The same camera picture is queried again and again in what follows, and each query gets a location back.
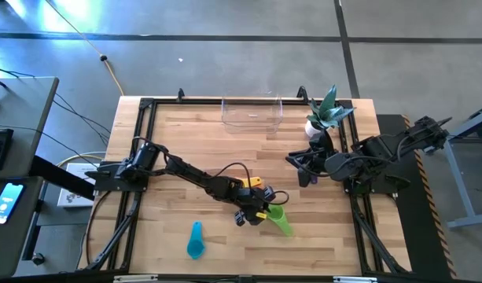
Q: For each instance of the clear plastic basket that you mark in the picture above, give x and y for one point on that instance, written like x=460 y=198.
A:
x=252 y=118

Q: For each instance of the purple measuring cup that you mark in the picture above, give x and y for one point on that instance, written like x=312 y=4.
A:
x=314 y=180

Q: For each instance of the black table clamp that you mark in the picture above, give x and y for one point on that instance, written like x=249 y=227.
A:
x=180 y=95
x=302 y=94

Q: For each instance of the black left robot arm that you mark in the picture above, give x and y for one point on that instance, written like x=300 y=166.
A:
x=185 y=169

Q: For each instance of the black mat with hazard stripe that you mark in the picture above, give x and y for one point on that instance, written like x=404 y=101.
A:
x=417 y=236

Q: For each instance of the dark desk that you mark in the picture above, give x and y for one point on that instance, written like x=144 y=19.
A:
x=12 y=243

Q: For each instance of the grey metal stand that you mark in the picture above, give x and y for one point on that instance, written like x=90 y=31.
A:
x=458 y=184

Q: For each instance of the white plant pot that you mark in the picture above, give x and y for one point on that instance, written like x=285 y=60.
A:
x=310 y=129

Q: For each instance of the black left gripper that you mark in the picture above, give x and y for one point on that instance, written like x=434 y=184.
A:
x=250 y=202

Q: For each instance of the white power strip box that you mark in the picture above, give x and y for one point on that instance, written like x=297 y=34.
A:
x=73 y=196

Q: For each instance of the white metal bracket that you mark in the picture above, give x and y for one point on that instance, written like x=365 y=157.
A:
x=134 y=278
x=354 y=279

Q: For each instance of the yellow measuring cup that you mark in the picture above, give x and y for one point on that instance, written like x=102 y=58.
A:
x=246 y=182

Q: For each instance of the green leafy plant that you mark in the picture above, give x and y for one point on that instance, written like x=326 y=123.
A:
x=327 y=112

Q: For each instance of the grey desk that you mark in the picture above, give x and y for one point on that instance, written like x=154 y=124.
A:
x=24 y=110

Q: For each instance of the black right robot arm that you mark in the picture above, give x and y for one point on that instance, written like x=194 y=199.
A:
x=378 y=151

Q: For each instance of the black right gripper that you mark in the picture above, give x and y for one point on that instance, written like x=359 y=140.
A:
x=313 y=155

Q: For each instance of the smartphone with blue screen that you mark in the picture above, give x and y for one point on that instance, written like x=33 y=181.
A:
x=6 y=202

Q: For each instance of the teal measuring cup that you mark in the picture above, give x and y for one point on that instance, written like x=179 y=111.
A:
x=195 y=247

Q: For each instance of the black caster wheel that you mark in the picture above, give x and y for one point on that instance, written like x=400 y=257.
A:
x=38 y=259

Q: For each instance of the black table frame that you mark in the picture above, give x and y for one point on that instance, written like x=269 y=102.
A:
x=193 y=101

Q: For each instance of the green measuring cup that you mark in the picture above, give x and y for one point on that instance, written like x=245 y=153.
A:
x=282 y=224

